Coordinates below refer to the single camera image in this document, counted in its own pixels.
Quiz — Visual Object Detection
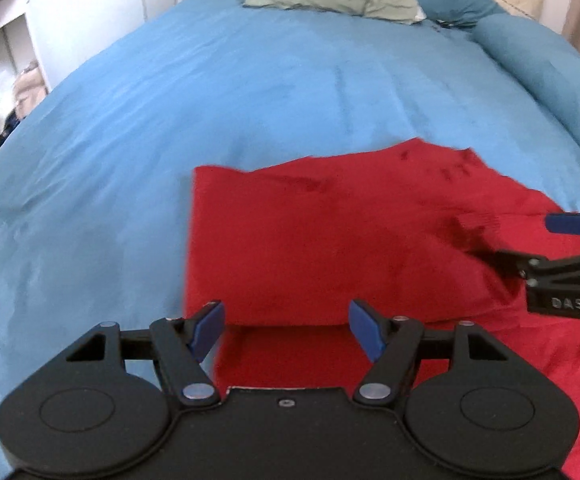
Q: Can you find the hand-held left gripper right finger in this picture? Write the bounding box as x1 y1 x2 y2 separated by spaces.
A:
348 299 509 407

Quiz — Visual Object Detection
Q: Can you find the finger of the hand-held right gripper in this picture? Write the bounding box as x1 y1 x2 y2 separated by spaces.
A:
471 247 580 291
545 203 580 237

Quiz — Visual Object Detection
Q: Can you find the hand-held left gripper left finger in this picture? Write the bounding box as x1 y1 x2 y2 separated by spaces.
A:
65 300 227 409

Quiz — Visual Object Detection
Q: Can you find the red garment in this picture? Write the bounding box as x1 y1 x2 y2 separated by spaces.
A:
182 137 580 480

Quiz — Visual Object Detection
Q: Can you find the rolled blue blanket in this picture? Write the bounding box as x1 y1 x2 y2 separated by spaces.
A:
470 12 580 161

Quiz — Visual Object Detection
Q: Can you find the blue bed cover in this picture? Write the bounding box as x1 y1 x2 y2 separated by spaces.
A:
0 0 580 480

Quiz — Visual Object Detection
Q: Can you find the beige bag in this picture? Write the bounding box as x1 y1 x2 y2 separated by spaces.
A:
11 59 49 113

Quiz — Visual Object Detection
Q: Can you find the white shelf unit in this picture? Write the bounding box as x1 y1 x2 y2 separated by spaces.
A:
0 0 177 173

